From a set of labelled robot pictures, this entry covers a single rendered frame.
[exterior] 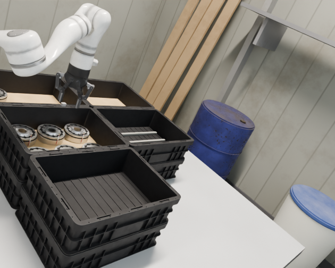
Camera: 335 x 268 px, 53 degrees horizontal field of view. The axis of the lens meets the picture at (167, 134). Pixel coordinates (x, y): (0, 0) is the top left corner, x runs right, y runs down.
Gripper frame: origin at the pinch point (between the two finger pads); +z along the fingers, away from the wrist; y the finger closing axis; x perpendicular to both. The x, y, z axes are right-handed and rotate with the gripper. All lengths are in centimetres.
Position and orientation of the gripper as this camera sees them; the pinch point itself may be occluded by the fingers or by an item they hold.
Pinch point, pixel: (69, 100)
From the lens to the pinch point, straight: 127.2
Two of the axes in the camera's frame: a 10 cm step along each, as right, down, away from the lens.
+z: -3.8, 8.4, 3.9
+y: 9.2, 3.6, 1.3
